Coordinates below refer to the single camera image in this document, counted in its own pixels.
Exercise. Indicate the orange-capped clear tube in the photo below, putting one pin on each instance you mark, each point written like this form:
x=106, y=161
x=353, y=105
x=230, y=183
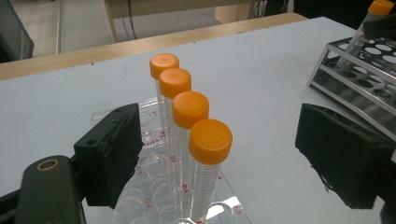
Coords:
x=175, y=82
x=380, y=6
x=190, y=109
x=210, y=141
x=164, y=65

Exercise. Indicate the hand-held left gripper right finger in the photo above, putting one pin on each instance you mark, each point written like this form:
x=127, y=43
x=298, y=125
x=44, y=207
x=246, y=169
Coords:
x=342, y=155

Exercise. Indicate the clear acrylic tube rack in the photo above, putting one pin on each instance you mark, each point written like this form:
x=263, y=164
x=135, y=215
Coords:
x=155, y=186

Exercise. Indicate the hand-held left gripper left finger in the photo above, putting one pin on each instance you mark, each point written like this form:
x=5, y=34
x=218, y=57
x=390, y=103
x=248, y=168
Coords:
x=109, y=155

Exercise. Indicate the metal tube rack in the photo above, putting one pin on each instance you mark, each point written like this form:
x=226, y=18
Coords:
x=348, y=93

